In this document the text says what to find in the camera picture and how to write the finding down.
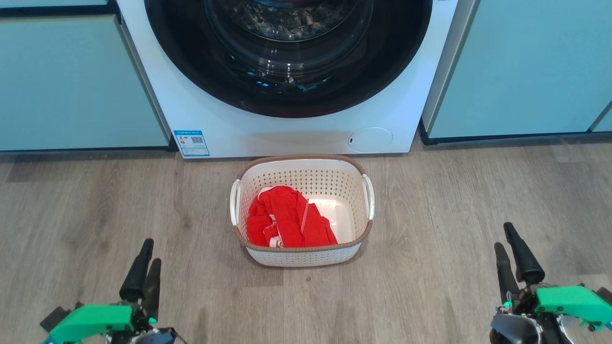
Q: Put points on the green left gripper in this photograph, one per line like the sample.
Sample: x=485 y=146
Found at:
x=91 y=320

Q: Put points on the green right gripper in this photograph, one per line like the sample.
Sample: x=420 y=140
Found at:
x=569 y=301

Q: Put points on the red garment with beige lining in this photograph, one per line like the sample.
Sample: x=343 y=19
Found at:
x=291 y=215

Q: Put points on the washing machine glass door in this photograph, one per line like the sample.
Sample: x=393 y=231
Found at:
x=387 y=71

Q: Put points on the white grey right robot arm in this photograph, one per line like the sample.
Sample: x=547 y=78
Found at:
x=514 y=329

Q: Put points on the light blue cabinet panel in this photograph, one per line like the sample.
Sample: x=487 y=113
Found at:
x=71 y=81
x=605 y=123

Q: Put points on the white front-load washing machine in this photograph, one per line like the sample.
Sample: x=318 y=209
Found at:
x=215 y=129

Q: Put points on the steel washer drum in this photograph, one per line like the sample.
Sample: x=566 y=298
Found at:
x=287 y=19

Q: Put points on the blue energy label sticker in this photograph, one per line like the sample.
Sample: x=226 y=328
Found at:
x=191 y=143

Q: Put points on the round white filter cover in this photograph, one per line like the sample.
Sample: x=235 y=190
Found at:
x=370 y=140

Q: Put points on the white perforated laundry basket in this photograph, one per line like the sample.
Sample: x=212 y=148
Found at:
x=311 y=174

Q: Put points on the pale green cabinet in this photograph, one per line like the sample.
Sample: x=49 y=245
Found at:
x=526 y=67

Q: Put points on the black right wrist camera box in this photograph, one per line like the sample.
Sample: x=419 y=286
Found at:
x=606 y=294

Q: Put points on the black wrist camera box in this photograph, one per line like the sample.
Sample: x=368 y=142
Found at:
x=55 y=317
x=606 y=294

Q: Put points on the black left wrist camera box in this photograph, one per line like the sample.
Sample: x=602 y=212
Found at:
x=55 y=317

